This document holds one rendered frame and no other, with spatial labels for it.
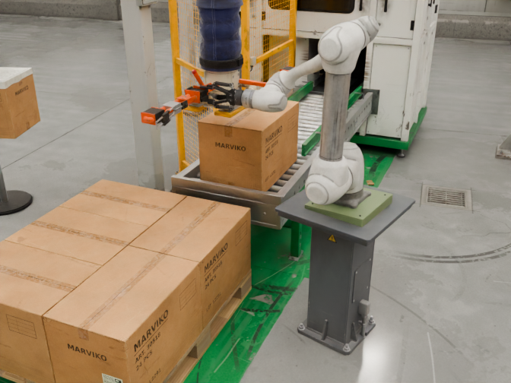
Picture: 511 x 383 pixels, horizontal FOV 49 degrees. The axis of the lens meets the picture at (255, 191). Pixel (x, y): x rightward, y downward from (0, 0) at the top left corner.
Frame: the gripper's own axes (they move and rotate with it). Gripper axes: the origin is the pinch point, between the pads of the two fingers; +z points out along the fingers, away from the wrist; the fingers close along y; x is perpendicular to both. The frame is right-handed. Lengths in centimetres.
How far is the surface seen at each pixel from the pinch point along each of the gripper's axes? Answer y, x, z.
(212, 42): -22.9, 12.2, 2.0
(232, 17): -34.4, 17.0, -6.9
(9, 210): 116, 30, 186
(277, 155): 48, 50, -19
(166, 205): 66, -3, 26
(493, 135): 121, 353, -140
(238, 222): 67, -4, -18
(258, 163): 45, 27, -17
